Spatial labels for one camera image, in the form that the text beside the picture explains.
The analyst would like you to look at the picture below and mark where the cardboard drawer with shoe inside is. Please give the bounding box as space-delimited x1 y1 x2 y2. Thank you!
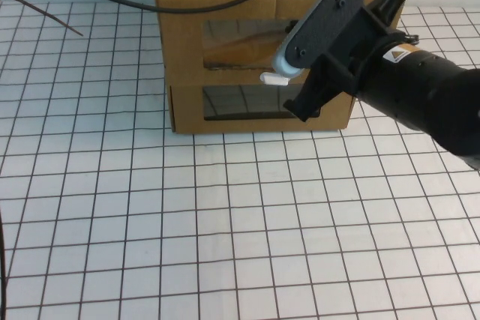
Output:
154 0 404 85

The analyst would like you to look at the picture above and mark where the thin brown wire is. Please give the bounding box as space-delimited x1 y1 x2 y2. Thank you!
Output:
0 0 85 37

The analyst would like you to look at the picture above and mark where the white grid tablecloth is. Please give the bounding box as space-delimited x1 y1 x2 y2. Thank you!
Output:
0 0 480 320

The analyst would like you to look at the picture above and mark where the white oval handle, shoe drawer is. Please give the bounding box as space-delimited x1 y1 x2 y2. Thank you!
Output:
258 71 290 87

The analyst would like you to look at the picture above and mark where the white wrist camera, black plate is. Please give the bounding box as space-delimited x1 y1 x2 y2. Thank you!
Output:
270 0 368 78

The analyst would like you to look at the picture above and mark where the cardboard drawer with empty window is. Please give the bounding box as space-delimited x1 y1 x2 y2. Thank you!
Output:
168 79 356 136

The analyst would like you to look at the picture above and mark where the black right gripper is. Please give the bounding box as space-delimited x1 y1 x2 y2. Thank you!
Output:
283 0 408 123

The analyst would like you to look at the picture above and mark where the thin dark cable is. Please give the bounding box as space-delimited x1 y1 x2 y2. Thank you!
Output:
0 217 11 320

